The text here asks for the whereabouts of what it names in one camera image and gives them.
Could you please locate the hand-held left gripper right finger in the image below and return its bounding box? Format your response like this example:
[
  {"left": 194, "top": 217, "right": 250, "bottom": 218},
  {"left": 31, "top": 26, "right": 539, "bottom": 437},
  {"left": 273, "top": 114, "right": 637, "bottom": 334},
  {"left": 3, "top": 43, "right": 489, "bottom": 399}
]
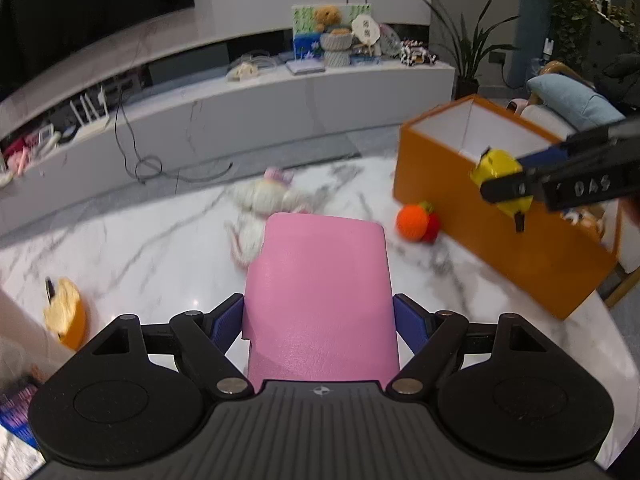
[{"left": 386, "top": 294, "right": 551, "bottom": 401}]

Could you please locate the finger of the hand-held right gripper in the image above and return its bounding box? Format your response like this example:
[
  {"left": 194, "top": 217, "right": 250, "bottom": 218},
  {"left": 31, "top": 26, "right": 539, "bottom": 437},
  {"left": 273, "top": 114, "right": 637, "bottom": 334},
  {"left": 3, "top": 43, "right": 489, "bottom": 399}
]
[
  {"left": 516, "top": 115, "right": 640, "bottom": 170},
  {"left": 479, "top": 166, "right": 549, "bottom": 204}
]

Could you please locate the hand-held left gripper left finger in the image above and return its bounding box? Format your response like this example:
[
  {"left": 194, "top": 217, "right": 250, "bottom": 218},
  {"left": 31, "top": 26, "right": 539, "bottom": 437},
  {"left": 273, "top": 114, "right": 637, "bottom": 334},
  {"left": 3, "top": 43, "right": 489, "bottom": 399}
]
[{"left": 91, "top": 294, "right": 253, "bottom": 401}]

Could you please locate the yellow tape measure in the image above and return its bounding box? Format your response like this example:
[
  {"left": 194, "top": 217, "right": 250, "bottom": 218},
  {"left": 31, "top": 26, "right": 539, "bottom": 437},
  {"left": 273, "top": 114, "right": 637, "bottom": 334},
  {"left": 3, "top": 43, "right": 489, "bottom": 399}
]
[{"left": 470, "top": 149, "right": 534, "bottom": 233}]

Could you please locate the orange storage box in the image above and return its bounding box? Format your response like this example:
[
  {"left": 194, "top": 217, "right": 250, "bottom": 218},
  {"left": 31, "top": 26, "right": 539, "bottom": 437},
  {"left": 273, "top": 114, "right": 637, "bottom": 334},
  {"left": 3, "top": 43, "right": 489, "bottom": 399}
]
[{"left": 393, "top": 94, "right": 622, "bottom": 321}]

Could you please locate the pink wallet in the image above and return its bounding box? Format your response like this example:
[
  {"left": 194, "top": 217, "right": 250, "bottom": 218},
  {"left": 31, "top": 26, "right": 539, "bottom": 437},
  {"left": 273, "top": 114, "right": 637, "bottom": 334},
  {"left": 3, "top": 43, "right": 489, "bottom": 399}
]
[{"left": 241, "top": 212, "right": 401, "bottom": 395}]

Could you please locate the light blue cushion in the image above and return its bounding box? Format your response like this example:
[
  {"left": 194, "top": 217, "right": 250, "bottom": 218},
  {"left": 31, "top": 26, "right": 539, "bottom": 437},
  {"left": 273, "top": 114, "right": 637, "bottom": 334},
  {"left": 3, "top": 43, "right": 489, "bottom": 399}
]
[{"left": 526, "top": 74, "right": 627, "bottom": 132}]

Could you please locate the red crocheted fruit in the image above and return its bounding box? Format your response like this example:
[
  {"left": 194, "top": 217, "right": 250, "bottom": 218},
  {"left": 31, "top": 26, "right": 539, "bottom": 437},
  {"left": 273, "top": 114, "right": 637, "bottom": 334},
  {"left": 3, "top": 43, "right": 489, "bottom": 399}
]
[{"left": 424, "top": 211, "right": 444, "bottom": 244}]

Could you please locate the orange crocheted fruit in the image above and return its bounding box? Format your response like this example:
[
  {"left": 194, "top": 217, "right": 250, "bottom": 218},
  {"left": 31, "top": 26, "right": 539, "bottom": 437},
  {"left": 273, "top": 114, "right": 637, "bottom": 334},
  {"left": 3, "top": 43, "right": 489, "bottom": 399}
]
[{"left": 396, "top": 203, "right": 432, "bottom": 244}]

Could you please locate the white crocheted bunny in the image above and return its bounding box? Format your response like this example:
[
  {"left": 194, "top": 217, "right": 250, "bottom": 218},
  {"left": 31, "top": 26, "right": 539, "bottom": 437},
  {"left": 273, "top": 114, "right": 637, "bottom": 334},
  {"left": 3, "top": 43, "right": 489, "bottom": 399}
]
[{"left": 227, "top": 166, "right": 323, "bottom": 267}]

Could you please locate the potted long-leaf plant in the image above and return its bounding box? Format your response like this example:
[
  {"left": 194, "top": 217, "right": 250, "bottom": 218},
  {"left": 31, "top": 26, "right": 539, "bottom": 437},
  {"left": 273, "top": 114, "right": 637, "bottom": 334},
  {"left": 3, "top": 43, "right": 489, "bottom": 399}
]
[{"left": 421, "top": 0, "right": 522, "bottom": 102}]

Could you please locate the green trailing plant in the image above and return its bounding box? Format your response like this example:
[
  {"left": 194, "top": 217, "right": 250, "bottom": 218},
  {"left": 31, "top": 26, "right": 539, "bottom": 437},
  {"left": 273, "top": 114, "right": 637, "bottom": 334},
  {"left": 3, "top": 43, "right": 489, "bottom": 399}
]
[{"left": 524, "top": 0, "right": 640, "bottom": 63}]

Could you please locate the black and white cow figurine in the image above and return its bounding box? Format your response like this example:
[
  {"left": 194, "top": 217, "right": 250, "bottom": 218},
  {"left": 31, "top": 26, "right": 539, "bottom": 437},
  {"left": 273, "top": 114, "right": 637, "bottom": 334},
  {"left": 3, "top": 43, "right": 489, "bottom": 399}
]
[{"left": 399, "top": 39, "right": 437, "bottom": 67}]

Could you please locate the white television cabinet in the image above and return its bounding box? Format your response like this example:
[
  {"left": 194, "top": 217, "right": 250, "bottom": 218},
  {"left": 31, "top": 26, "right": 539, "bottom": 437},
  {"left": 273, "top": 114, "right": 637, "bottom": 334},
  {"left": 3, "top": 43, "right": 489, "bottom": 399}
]
[{"left": 0, "top": 30, "right": 457, "bottom": 236}]

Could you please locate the round paper fan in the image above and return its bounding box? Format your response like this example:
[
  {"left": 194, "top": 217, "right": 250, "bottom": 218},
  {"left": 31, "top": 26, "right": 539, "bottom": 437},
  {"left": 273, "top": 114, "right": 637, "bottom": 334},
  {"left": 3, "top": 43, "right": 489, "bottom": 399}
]
[{"left": 350, "top": 15, "right": 382, "bottom": 57}]

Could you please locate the blue printed box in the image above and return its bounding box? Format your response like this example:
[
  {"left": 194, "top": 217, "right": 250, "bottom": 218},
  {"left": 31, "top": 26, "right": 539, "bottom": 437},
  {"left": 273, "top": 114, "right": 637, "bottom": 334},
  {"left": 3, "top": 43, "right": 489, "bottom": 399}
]
[{"left": 0, "top": 384, "right": 37, "bottom": 443}]

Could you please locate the grey flat box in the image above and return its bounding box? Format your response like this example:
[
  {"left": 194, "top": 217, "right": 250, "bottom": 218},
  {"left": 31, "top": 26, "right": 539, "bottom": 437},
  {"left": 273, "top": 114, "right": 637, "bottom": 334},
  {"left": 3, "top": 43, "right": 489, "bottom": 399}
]
[{"left": 285, "top": 59, "right": 327, "bottom": 77}]

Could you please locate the blue tissue box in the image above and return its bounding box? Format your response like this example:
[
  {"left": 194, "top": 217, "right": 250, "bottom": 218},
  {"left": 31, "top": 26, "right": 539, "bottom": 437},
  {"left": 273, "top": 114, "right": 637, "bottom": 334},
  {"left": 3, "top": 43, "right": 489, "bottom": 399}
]
[{"left": 292, "top": 33, "right": 324, "bottom": 63}]

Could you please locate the brown teddy bear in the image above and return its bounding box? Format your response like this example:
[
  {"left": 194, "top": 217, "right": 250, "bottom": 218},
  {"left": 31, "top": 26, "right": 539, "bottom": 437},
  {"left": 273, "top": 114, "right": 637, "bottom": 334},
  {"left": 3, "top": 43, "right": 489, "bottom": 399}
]
[{"left": 313, "top": 6, "right": 344, "bottom": 34}]

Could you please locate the white router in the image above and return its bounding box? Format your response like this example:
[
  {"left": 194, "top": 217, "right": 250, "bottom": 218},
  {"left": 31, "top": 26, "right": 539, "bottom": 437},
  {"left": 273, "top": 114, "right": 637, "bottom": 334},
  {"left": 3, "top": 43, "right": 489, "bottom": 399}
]
[{"left": 69, "top": 86, "right": 112, "bottom": 133}]

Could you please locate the green picture board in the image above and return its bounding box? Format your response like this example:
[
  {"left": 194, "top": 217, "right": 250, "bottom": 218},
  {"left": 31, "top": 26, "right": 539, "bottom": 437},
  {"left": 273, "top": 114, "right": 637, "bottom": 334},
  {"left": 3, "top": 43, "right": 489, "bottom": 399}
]
[{"left": 291, "top": 3, "right": 374, "bottom": 37}]

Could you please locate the pink toy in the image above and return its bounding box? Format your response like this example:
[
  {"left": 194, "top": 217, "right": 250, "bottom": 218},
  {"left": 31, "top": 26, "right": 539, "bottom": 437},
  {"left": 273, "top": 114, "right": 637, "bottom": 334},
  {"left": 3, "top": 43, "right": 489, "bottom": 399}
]
[{"left": 0, "top": 132, "right": 42, "bottom": 177}]

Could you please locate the black television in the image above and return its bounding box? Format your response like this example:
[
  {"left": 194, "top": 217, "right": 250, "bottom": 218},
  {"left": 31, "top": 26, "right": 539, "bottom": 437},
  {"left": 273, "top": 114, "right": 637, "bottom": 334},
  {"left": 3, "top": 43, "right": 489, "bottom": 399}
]
[{"left": 0, "top": 0, "right": 196, "bottom": 104}]

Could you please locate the black cable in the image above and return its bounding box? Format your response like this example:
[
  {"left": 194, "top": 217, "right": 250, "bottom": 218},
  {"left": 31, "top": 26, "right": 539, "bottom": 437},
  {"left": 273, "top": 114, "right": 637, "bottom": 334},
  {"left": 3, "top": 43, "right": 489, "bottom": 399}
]
[{"left": 114, "top": 85, "right": 234, "bottom": 184}]

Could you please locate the white pedestal bowl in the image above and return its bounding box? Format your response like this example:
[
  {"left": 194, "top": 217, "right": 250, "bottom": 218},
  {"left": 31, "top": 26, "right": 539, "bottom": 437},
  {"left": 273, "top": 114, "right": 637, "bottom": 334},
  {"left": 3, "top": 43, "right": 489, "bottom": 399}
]
[{"left": 320, "top": 29, "right": 354, "bottom": 67}]

